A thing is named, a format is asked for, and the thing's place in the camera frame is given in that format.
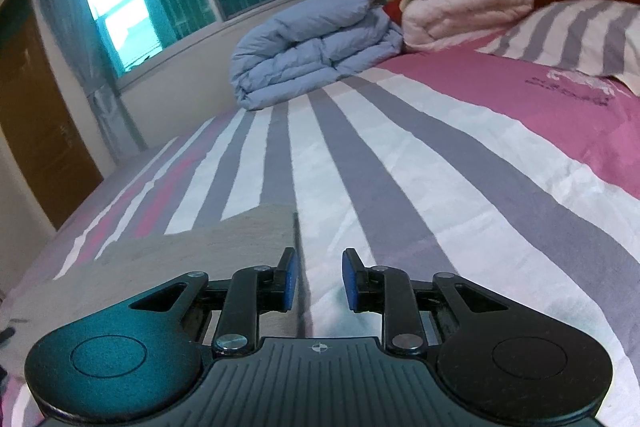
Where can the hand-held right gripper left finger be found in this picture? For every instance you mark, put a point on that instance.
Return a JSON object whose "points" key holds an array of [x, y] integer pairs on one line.
{"points": [[290, 279]]}

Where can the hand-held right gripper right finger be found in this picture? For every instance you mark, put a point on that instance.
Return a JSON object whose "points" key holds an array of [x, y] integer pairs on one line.
{"points": [[351, 282]]}

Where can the grey pants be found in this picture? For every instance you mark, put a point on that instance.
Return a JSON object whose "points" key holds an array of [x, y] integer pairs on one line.
{"points": [[190, 252]]}

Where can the bed with striped sheet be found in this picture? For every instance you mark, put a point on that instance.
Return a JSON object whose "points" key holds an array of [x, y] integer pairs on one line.
{"points": [[425, 157]]}

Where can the folded blue duvet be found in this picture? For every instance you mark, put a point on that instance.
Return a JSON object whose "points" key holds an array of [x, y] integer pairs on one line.
{"points": [[310, 52]]}

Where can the folded pink quilt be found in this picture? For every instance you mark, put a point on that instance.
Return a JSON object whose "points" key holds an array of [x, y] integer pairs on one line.
{"points": [[465, 19]]}

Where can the brown wooden door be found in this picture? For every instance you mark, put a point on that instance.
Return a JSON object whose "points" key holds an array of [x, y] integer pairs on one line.
{"points": [[35, 122]]}

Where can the grey-blue curtain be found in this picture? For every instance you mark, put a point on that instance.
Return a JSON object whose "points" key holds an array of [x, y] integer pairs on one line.
{"points": [[75, 32]]}

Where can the striped pillow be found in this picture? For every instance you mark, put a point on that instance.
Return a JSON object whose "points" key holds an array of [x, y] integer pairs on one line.
{"points": [[575, 32]]}

